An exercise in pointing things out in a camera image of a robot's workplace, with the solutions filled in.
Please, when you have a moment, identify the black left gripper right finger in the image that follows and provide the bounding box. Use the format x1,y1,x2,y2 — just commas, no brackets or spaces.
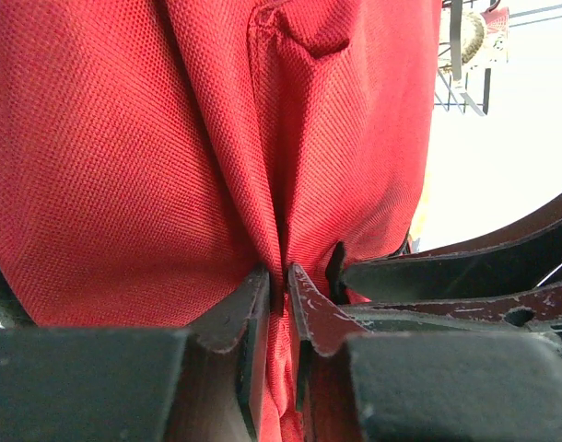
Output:
287,265,562,441

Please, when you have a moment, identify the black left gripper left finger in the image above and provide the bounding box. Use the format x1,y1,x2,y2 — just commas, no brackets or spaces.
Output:
0,267,270,441

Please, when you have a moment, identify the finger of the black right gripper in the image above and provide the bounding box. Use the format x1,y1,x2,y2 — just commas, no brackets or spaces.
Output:
341,193,562,303
342,280,562,354

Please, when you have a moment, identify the speckled cream plate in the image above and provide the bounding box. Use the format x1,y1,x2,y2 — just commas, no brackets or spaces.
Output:
438,8,486,74

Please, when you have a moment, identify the pink patterned mug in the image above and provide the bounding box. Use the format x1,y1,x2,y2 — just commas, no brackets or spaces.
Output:
482,3,509,66

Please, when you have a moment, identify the red student backpack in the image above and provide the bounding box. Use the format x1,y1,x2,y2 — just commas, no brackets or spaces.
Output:
0,1,441,441

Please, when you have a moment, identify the grey wire dish rack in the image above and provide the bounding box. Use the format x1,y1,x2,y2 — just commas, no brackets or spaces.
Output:
432,0,562,116

